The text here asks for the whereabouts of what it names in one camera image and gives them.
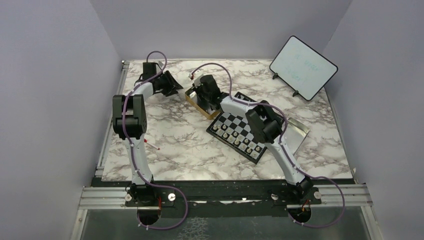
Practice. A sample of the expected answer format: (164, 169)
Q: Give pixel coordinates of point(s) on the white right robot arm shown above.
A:
(266, 126)

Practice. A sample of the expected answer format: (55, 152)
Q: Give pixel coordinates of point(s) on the yellow metal tin box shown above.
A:
(200, 105)

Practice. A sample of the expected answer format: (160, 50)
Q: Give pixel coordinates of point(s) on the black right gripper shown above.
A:
(196, 91)

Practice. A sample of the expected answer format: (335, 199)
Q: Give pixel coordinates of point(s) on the red and white marker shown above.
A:
(151, 144)

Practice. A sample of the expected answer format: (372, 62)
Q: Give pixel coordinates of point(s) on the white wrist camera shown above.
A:
(196, 79)

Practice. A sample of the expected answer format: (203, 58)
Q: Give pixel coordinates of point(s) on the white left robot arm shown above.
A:
(129, 122)

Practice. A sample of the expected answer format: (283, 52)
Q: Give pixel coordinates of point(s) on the black and white chessboard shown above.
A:
(240, 125)

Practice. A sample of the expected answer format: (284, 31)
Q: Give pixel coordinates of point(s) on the silver metal tin lid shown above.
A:
(295, 134)

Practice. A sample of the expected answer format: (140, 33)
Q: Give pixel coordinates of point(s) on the small whiteboard on stand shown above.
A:
(302, 68)

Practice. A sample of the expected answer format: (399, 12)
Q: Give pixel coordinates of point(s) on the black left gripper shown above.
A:
(172, 84)

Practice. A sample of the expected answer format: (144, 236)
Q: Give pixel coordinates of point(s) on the aluminium frame rail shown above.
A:
(109, 130)

